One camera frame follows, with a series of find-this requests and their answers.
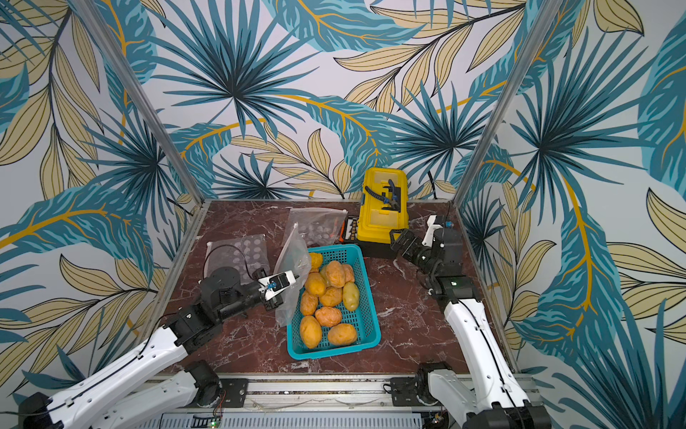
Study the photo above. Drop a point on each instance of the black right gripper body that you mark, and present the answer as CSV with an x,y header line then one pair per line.
x,y
409,247

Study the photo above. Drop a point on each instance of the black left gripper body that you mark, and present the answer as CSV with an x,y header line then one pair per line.
x,y
252,298

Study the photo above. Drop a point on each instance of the clear zipper bag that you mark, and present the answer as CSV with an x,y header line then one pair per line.
x,y
294,258

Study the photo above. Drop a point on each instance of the greenish potato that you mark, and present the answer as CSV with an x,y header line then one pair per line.
x,y
351,296

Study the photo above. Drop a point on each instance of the yellow potato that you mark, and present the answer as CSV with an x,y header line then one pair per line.
x,y
316,261
316,284

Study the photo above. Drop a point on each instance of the yellow potato top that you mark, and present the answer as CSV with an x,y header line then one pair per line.
x,y
316,261

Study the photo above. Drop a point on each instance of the teal plastic basket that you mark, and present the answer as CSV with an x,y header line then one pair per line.
x,y
363,319

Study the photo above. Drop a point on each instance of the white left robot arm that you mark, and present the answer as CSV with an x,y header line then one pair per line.
x,y
222,296

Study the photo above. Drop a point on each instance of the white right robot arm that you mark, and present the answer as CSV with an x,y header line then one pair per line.
x,y
477,343

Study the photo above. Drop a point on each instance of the clear dotted bag left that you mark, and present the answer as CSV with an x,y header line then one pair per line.
x,y
247,254

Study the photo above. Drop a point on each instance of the clear dotted bag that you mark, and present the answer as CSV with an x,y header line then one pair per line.
x,y
318,226
247,254

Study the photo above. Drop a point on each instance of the clear dotted bag rear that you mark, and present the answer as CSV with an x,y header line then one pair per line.
x,y
318,226

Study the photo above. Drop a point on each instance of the yellow black toolbox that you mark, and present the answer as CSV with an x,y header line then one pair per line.
x,y
374,224

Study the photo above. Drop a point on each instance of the potato orange middle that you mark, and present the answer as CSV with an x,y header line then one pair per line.
x,y
328,316

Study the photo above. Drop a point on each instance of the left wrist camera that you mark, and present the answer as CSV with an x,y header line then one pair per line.
x,y
274,285

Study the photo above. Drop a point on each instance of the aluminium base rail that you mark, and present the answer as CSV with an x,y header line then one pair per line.
x,y
304,401

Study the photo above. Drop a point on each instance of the aluminium corner post right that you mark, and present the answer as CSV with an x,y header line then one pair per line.
x,y
531,45

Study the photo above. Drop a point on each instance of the aluminium corner post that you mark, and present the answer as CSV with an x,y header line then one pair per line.
x,y
96,25
531,45

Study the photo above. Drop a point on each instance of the aluminium corner post left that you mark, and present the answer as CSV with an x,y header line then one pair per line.
x,y
96,25

